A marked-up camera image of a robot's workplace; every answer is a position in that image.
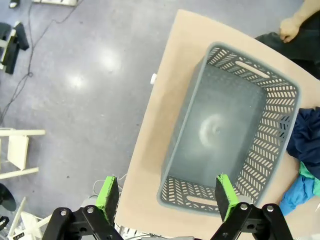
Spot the navy blue garment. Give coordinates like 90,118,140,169
286,106,320,181

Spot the person in black clothes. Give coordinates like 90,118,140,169
254,14,320,80

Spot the white thin cable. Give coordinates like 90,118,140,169
93,173,129,199

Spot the black round stand base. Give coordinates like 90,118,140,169
0,183,17,212

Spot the person right hand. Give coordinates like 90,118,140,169
279,16,305,43

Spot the bright blue knit sweater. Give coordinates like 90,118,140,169
279,174,320,217

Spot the white metal frame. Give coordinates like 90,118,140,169
6,196,54,240

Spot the white wooden chair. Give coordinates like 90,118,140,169
0,127,47,181

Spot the black equipment stand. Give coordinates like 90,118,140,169
0,21,30,75

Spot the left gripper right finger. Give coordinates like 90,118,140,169
209,174,293,240

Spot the person right forearm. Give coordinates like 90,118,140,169
294,0,320,26

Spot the black floor cable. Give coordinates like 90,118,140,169
0,0,79,122

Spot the grey plastic laundry basket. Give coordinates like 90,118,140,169
156,41,301,218

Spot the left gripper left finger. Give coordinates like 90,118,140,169
43,176,126,240

